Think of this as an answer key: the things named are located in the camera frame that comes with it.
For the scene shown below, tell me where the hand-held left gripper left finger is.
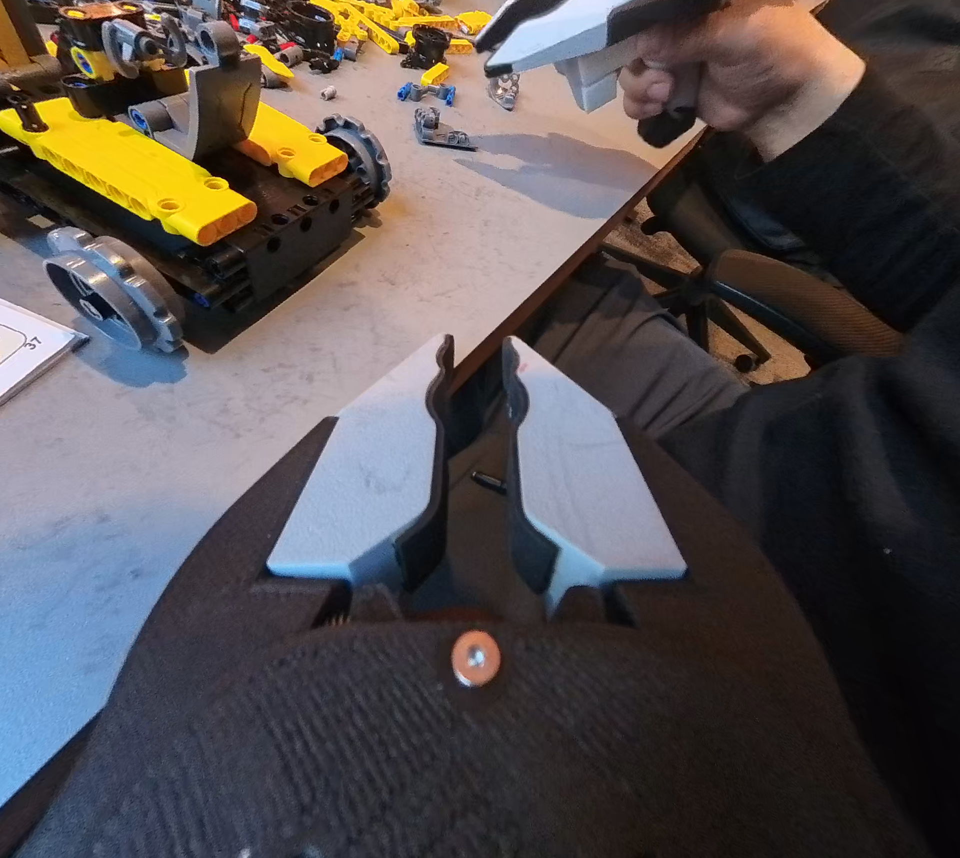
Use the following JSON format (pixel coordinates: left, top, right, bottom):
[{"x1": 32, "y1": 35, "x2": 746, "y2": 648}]
[{"x1": 264, "y1": 333, "x2": 459, "y2": 595}]

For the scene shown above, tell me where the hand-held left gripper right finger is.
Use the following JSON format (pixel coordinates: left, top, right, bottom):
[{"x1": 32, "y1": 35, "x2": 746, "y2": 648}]
[{"x1": 501, "y1": 335, "x2": 690, "y2": 618}]

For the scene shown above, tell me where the person's right forearm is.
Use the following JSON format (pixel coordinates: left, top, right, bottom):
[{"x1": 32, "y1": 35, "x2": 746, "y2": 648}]
[{"x1": 697, "y1": 0, "x2": 960, "y2": 338}]

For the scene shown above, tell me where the person's right hand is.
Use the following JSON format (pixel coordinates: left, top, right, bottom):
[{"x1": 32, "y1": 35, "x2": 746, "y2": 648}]
[{"x1": 621, "y1": 0, "x2": 867, "y2": 160}]

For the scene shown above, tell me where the person's grey trouser leg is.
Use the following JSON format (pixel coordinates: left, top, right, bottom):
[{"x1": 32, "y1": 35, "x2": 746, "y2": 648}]
[{"x1": 525, "y1": 258, "x2": 751, "y2": 439}]

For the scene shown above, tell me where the black spoked wheel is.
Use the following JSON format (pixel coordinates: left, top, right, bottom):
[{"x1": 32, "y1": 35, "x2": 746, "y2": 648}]
[{"x1": 401, "y1": 24, "x2": 460, "y2": 70}]

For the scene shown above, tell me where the pile of toy brick pieces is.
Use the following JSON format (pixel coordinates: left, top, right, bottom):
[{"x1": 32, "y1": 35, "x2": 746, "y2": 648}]
[{"x1": 0, "y1": 0, "x2": 496, "y2": 113}]

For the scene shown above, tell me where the black wheel hub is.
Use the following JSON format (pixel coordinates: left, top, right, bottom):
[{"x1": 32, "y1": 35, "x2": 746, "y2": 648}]
[{"x1": 288, "y1": 1, "x2": 339, "y2": 53}]

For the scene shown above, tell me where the black mesh office chair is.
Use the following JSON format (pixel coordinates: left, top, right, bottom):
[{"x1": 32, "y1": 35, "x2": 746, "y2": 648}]
[{"x1": 600, "y1": 175, "x2": 905, "y2": 375}]

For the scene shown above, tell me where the yellow curved panel piece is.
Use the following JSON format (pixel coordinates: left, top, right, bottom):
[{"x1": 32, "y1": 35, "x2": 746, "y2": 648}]
[{"x1": 243, "y1": 44, "x2": 295, "y2": 88}]

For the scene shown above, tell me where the white instruction booklet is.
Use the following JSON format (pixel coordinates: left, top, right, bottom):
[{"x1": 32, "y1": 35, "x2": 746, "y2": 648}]
[{"x1": 0, "y1": 297, "x2": 90, "y2": 408}]

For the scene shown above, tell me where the yellow black toy brick vehicle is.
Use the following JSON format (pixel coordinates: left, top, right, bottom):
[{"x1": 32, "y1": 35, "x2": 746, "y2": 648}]
[{"x1": 0, "y1": 0, "x2": 393, "y2": 355}]

